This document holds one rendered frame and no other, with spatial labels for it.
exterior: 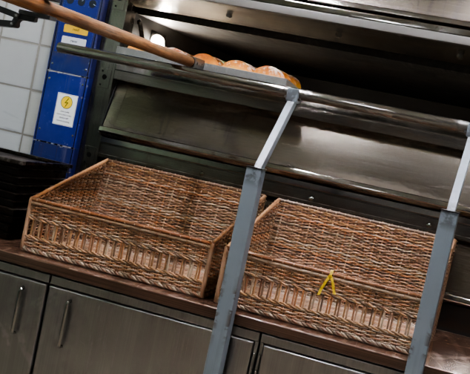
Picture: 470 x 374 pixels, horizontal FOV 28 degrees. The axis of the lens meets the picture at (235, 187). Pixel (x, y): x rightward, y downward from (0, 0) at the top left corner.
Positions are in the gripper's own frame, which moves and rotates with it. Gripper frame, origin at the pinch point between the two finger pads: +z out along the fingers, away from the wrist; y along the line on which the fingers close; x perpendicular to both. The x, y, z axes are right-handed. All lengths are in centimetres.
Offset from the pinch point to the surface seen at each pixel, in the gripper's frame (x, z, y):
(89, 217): -66, -9, 48
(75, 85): -113, -45, 14
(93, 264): -66, -6, 60
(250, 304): -65, 40, 59
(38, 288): -61, -18, 69
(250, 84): -78, 24, 3
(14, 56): -117, -71, 8
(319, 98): -77, 43, 3
